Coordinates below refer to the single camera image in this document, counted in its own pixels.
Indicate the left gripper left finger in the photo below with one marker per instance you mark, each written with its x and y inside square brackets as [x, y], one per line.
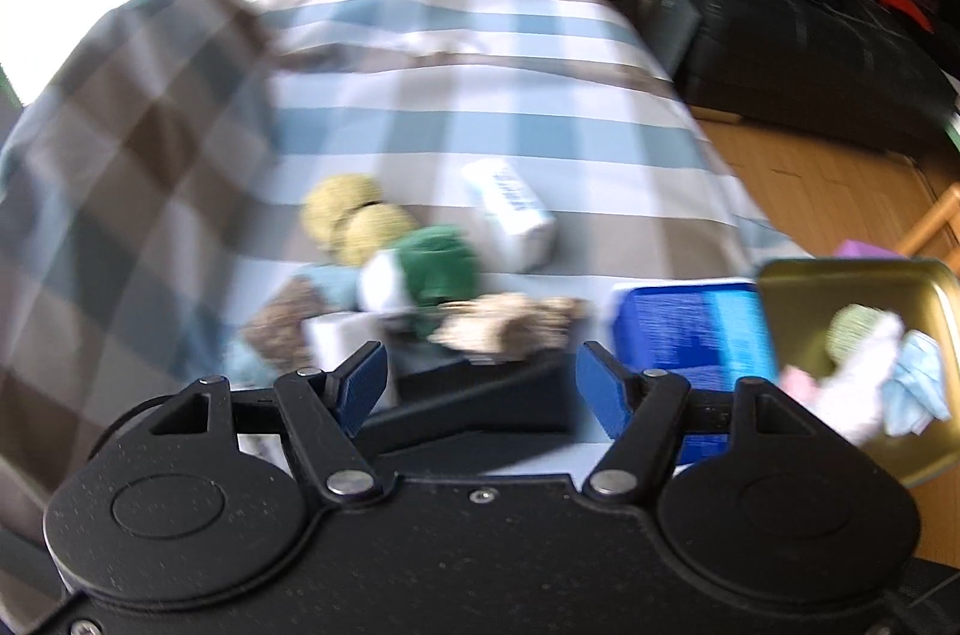
[352, 390]

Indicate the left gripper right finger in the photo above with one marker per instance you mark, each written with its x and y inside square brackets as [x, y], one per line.
[604, 384]

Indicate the white tissue pack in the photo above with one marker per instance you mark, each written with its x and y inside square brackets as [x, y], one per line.
[517, 232]
[332, 337]

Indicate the white fluffy plush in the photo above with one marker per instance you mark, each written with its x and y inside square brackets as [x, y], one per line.
[850, 401]

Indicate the light green fuzzy cloth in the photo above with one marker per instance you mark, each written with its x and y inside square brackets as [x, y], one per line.
[848, 328]

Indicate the light blue face mask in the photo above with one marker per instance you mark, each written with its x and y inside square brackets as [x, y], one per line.
[915, 394]

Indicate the pink cloth with hairband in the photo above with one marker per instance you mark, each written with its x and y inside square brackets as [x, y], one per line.
[800, 386]

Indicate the white tissue pack front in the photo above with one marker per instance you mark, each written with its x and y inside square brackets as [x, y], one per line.
[332, 337]

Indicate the black rectangular case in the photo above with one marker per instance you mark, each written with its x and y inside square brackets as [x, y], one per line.
[533, 396]

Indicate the herb sachet blue cloth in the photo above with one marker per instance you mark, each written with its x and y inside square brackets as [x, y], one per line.
[273, 342]

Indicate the blue tissue box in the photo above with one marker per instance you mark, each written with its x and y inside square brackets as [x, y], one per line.
[711, 333]

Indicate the yellow knitted cloth roll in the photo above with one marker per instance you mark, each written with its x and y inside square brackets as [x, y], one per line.
[347, 217]

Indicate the gold metal tin tray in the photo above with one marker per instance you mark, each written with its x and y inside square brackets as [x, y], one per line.
[799, 298]

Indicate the checkered cloth cover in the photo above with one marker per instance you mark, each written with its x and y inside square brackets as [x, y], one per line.
[151, 194]

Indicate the wooden chair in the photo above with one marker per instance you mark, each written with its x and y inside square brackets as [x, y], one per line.
[943, 214]

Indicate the black leather sofa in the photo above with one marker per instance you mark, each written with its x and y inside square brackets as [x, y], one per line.
[851, 70]

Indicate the red cushion right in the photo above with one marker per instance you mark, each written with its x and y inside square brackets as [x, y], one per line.
[900, 1]

